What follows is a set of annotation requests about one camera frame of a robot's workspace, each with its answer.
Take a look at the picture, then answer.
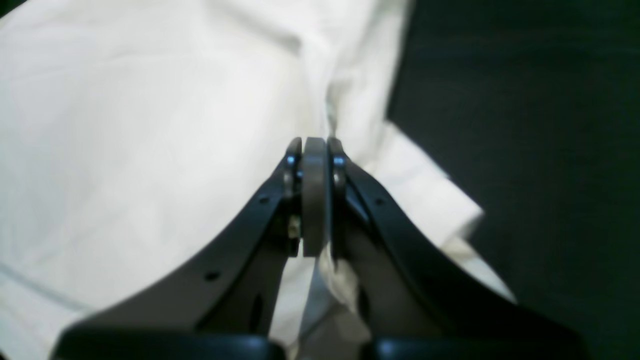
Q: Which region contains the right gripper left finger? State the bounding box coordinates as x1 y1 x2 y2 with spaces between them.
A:
51 137 326 360

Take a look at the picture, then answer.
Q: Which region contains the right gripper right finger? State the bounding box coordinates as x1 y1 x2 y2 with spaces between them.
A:
327 137 589 360

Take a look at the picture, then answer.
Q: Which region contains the white T-shirt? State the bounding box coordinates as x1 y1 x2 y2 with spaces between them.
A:
0 0 515 360

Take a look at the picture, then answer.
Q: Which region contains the black table cloth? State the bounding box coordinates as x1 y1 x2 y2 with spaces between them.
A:
388 0 640 360

